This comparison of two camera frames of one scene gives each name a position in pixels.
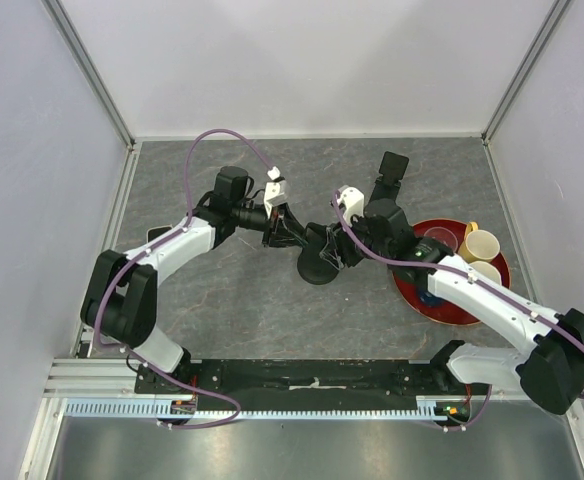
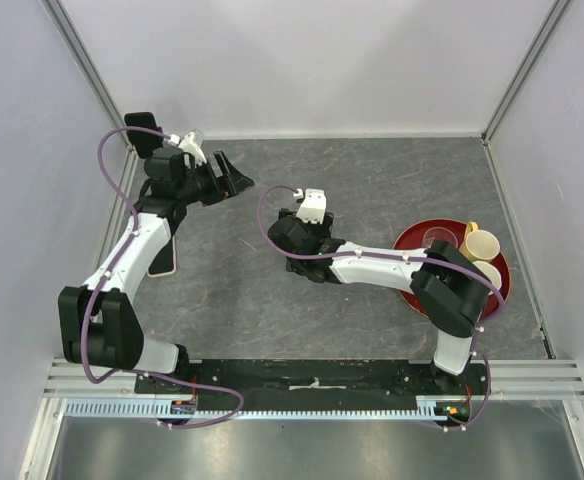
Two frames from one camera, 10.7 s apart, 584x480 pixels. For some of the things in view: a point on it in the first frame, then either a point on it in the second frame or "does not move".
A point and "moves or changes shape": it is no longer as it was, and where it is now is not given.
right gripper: x=342 y=239 to x=324 y=228
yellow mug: x=478 y=244 does not move
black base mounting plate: x=300 y=385 does not move
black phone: x=317 y=240 moves or changes shape
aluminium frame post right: x=543 y=37 does not move
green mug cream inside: x=488 y=270 does not move
